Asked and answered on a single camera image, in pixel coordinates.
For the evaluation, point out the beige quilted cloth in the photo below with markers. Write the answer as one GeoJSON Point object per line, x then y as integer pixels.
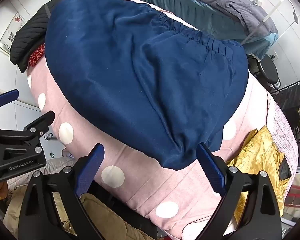
{"type": "Point", "coordinates": [57, 162]}

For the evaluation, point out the navy blue padded jacket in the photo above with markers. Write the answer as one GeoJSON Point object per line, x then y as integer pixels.
{"type": "Point", "coordinates": [140, 80]}

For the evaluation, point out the pink polka dot blanket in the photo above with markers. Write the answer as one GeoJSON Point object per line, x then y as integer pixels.
{"type": "Point", "coordinates": [140, 177]}

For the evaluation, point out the wall poster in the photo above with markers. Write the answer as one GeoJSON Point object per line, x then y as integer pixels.
{"type": "Point", "coordinates": [13, 30]}

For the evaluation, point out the yellow shiny cloth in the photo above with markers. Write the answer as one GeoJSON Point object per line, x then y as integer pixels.
{"type": "Point", "coordinates": [260, 155]}

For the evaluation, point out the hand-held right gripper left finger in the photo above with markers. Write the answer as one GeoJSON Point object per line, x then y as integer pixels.
{"type": "Point", "coordinates": [90, 171]}

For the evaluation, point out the black knit sweater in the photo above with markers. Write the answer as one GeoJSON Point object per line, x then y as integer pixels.
{"type": "Point", "coordinates": [30, 37]}

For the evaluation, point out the khaki jacket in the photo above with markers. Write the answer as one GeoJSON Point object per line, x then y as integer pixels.
{"type": "Point", "coordinates": [107, 215]}

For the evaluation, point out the red patterned cloth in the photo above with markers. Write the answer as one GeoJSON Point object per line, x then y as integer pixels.
{"type": "Point", "coordinates": [36, 56]}

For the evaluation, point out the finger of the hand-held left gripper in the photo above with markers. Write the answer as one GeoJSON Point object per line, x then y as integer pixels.
{"type": "Point", "coordinates": [7, 98]}
{"type": "Point", "coordinates": [40, 123]}

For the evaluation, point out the black round stool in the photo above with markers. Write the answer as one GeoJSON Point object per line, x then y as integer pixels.
{"type": "Point", "coordinates": [267, 71]}

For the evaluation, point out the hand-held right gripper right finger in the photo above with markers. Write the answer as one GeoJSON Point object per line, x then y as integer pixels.
{"type": "Point", "coordinates": [212, 171]}

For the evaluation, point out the dark cloth patch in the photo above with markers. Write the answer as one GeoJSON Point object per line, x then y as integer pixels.
{"type": "Point", "coordinates": [285, 168]}

